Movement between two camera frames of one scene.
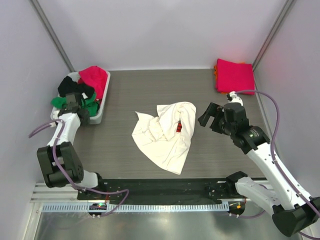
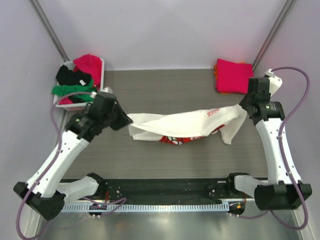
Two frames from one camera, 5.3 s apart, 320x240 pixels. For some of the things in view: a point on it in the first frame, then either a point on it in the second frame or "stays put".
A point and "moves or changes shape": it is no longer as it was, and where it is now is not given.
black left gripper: (86, 121) → (124, 120)
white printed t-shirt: (165, 139) moves or changes shape
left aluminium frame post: (49, 28) stays put
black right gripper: (211, 111) → (243, 102)
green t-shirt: (90, 104) → (60, 90)
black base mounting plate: (159, 190) stays put
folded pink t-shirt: (231, 76) stays put
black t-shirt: (68, 85) → (66, 76)
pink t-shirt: (95, 77) → (91, 64)
